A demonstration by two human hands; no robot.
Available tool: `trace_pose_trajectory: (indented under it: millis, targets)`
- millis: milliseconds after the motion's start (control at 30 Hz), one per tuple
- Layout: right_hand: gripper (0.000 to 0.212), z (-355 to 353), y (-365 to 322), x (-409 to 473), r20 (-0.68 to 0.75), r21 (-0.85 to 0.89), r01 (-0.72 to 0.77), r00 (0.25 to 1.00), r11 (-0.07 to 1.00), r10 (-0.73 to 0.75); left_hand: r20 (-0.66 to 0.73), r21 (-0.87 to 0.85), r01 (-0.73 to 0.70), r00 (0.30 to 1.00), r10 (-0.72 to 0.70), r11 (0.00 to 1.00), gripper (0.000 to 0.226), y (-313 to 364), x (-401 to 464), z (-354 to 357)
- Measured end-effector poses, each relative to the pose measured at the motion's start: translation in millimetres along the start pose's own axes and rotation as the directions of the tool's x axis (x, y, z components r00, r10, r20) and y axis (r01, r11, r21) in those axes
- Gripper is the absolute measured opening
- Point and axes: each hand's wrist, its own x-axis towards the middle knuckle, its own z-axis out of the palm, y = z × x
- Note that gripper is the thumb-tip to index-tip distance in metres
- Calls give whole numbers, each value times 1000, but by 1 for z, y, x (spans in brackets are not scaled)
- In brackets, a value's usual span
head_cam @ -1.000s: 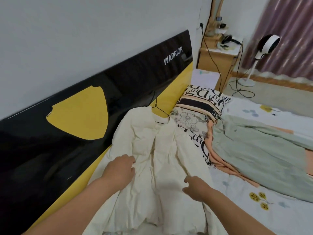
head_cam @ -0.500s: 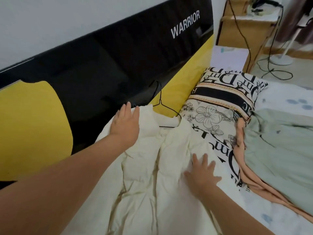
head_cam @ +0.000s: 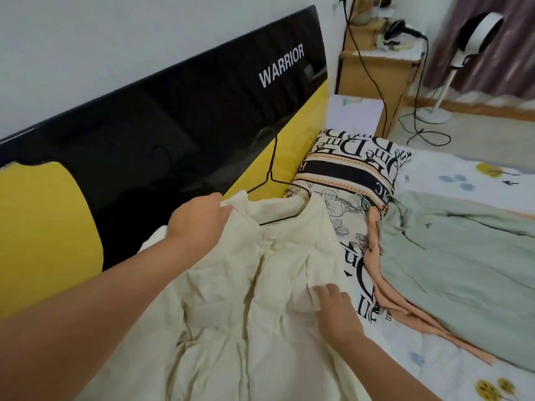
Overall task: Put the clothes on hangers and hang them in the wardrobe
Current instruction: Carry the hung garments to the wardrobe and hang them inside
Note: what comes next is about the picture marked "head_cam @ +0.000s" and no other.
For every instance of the person's left hand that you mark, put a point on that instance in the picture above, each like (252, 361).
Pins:
(200, 221)

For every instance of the person's right forearm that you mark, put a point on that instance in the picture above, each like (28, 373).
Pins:
(384, 371)

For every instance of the person's right hand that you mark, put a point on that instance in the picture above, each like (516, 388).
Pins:
(338, 317)

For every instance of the yellow black bed headboard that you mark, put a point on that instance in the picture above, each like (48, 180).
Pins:
(146, 133)

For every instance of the person's left forearm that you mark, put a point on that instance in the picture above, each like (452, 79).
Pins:
(83, 321)

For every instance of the purple curtain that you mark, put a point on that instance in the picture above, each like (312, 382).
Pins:
(514, 58)

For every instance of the peach blazer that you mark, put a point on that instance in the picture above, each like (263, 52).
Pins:
(372, 254)

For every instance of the white standing fan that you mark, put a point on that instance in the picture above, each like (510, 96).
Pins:
(480, 33)

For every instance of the black hair dryer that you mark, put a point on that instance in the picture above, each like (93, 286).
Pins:
(397, 31)

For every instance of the black white printed pillow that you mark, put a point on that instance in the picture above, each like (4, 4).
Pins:
(351, 167)
(363, 288)

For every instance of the wooden framed mirror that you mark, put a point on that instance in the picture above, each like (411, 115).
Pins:
(368, 16)

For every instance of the light green zip sweatshirt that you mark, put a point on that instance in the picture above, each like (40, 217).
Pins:
(459, 267)

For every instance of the wooden cabinet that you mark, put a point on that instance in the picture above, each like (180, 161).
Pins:
(376, 66)

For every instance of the white nightstand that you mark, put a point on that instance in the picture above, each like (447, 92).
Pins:
(355, 114)

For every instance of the cream padded jacket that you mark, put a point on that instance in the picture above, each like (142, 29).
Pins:
(230, 329)

